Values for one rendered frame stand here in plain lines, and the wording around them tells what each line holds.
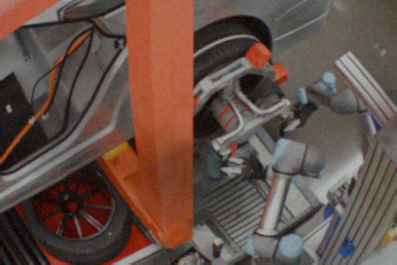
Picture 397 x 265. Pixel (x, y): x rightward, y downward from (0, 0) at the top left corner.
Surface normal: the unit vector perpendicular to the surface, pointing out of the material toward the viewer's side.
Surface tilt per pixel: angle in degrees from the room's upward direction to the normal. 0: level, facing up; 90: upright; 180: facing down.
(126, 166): 0
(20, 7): 90
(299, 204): 0
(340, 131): 0
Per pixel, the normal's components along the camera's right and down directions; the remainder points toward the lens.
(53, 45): -0.14, -0.44
